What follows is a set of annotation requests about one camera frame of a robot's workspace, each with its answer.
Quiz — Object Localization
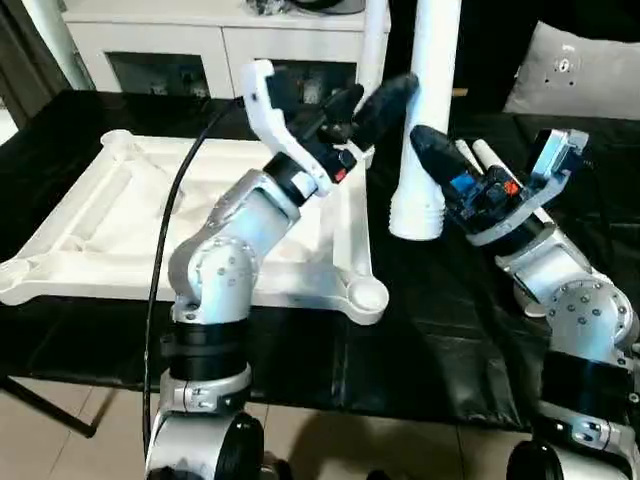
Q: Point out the white plastic table top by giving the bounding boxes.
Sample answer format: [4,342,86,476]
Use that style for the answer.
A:
[0,130,391,327]

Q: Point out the dark round kitchen appliance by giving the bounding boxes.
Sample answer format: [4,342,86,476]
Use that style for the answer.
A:
[290,0,367,16]

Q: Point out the black cabinet with yellow label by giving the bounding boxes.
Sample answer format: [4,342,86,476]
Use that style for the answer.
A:
[385,0,546,113]

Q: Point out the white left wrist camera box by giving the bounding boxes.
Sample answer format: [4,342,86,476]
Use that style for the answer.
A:
[239,59,333,198]

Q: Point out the black metal floor bar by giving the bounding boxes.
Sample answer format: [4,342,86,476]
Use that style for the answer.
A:
[0,374,103,439]

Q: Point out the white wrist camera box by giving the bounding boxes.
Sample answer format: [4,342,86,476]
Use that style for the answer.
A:
[527,127,592,208]
[239,59,333,198]

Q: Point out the white glass-door cabinet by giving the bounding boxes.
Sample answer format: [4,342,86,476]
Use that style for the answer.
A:
[60,0,393,101]

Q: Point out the grey white pillow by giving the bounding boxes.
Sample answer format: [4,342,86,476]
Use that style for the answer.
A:
[503,20,640,123]

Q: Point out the grey curtain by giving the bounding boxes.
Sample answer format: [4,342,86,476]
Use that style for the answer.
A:
[0,0,79,129]

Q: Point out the white plastic table leg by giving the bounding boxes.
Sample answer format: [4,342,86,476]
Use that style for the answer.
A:
[471,138,553,223]
[387,0,464,242]
[454,140,483,169]
[354,0,392,171]

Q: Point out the black work mat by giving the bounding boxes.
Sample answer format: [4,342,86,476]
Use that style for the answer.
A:
[0,90,640,433]

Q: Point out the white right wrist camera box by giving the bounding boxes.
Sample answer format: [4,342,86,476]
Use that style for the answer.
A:
[527,127,592,208]

